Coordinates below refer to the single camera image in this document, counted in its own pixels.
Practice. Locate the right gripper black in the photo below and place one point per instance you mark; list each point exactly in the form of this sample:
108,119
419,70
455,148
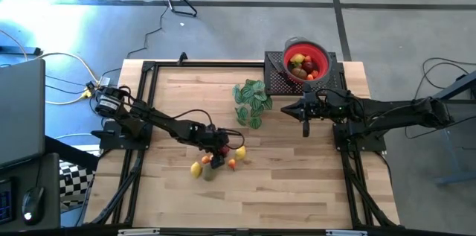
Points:
310,109

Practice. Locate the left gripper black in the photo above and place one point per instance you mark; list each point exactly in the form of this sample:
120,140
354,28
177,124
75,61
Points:
215,137

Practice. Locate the dark red plum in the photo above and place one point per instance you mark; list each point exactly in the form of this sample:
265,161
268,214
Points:
308,66
225,150

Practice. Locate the yellow lemon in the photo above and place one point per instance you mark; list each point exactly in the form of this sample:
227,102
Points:
297,58
240,153
196,169

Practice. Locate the brown kiwi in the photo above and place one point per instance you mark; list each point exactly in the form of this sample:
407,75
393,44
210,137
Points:
299,73

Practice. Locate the black knife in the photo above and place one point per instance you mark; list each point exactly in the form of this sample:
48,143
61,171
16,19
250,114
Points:
274,65

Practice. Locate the red grey collapsible bowl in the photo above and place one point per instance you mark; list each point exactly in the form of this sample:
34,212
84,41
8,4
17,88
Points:
323,61

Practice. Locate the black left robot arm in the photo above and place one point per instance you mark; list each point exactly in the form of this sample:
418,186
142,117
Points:
167,124

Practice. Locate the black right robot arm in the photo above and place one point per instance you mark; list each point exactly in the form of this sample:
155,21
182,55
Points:
390,111

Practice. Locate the black perforated metal shelf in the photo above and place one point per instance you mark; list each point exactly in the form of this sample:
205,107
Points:
275,87

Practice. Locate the green artificial potted plant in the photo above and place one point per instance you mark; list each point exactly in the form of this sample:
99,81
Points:
256,102

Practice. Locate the grey power adapter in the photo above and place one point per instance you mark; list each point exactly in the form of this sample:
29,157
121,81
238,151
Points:
104,80

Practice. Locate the yellow plug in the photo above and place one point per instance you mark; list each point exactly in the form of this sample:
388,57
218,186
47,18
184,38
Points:
86,94

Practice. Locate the black white checkerboard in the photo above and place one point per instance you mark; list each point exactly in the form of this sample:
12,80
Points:
74,182

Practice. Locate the black stand beam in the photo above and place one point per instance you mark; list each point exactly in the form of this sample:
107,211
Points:
70,151

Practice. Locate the blue grey table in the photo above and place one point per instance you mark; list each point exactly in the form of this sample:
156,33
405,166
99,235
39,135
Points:
457,86

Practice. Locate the dark desk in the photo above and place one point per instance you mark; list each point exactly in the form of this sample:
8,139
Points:
50,176

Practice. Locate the black computer mouse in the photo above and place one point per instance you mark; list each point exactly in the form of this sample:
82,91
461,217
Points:
32,206

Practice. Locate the black floor bar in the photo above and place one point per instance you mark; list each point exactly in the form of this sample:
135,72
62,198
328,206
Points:
22,50

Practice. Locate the backlit keyboard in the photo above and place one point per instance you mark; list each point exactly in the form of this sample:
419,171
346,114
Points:
5,204

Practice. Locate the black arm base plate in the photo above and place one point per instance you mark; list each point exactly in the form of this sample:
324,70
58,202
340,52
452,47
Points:
111,141
373,144

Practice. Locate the silver bracket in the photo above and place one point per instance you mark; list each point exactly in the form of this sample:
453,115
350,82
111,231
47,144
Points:
138,232
346,233

